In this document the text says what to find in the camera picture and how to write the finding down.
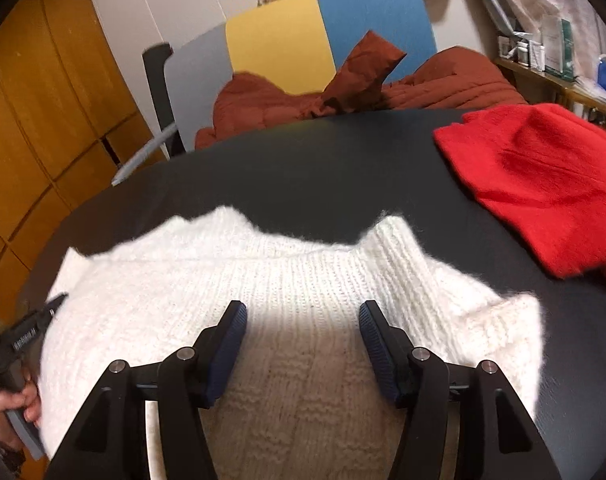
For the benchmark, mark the wooden wardrobe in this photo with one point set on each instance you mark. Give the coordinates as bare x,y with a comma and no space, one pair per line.
43,110

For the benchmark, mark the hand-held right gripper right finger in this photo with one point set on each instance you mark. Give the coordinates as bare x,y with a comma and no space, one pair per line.
378,350

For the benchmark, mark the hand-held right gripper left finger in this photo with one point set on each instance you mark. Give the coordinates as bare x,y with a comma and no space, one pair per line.
228,350

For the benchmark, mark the person's left hand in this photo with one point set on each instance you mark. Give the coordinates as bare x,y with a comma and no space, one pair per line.
30,402

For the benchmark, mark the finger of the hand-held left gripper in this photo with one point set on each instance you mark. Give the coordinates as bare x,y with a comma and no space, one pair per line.
50,310

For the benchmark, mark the green and white box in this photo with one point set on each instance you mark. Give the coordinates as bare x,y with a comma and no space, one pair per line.
565,55

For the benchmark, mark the red knit sweater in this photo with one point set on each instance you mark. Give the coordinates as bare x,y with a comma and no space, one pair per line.
533,180

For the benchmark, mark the grey yellow blue chair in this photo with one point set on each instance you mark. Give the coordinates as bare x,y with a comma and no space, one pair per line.
278,50

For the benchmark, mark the white knit sweater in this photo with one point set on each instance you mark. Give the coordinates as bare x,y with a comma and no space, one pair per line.
293,270

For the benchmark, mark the rust quilted jacket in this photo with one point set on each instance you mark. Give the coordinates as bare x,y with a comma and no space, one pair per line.
458,85

